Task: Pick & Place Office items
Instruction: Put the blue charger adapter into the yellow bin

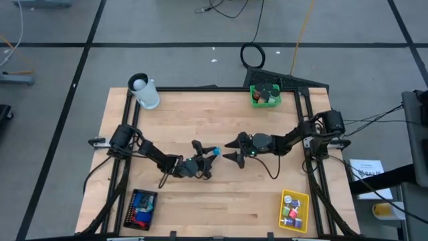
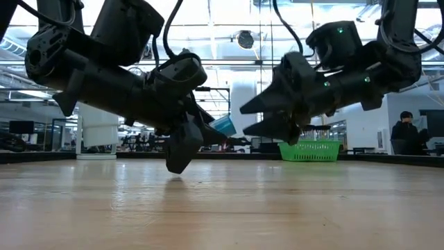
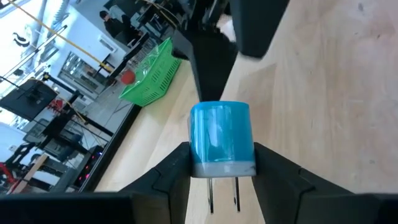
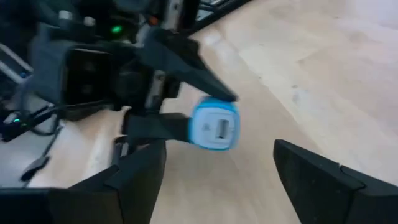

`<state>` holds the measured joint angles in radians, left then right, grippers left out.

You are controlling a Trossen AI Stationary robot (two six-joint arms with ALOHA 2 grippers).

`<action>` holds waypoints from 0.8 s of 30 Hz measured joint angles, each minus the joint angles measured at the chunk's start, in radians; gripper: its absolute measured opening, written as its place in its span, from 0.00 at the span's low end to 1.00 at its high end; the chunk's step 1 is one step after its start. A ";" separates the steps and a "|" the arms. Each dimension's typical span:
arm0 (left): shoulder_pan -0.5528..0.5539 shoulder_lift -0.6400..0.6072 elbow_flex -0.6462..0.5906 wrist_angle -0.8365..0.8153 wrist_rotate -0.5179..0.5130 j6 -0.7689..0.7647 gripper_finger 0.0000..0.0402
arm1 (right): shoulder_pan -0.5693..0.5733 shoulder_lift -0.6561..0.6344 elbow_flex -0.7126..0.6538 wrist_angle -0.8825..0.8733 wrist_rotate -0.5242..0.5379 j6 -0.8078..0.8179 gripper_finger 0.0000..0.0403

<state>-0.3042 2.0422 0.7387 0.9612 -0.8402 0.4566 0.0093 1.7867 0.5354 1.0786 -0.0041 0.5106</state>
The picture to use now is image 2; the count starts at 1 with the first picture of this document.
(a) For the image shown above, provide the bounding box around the white cylindrical container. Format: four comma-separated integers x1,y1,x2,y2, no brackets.
76,102,120,161

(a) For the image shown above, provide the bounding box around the long ceiling light bar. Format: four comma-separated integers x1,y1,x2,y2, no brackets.
137,59,289,67

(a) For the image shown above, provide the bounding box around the black aluminium table frame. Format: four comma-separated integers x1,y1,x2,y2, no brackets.
0,151,444,168

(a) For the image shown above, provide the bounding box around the black background gantry frame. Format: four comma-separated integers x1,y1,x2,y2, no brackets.
194,86,231,119

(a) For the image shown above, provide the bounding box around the blue white USB charger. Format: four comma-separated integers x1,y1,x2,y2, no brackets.
209,114,238,138

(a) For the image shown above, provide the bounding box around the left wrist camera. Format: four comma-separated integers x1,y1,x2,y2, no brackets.
152,48,208,97

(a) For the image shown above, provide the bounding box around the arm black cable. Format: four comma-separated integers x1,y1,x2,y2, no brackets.
272,0,306,58
151,0,202,70

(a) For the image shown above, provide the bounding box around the dark wall screen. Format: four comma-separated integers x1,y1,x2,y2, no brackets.
418,110,444,138

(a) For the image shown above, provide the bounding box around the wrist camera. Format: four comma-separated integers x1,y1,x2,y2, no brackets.
152,48,208,97
305,20,364,70

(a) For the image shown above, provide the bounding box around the person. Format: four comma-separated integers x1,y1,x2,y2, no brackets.
391,110,421,156
418,128,431,156

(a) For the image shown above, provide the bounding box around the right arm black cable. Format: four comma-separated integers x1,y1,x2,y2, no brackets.
272,0,306,58

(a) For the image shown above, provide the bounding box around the green plastic basket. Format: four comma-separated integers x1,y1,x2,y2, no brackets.
278,140,343,163

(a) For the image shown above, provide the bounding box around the black monitor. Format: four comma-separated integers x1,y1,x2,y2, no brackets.
8,120,35,135

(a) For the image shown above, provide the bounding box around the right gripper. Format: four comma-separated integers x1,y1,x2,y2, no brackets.
239,51,334,146

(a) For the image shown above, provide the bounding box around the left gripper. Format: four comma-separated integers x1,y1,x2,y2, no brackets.
154,98,230,175

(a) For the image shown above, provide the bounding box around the white square pillar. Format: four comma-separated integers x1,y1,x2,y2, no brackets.
230,78,259,140

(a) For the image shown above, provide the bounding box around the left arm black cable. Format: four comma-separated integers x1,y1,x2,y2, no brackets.
151,0,202,70

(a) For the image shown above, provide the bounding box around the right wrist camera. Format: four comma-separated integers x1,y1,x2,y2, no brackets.
305,20,364,70

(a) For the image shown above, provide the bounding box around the black ceiling cable reel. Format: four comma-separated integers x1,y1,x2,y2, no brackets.
237,30,256,50

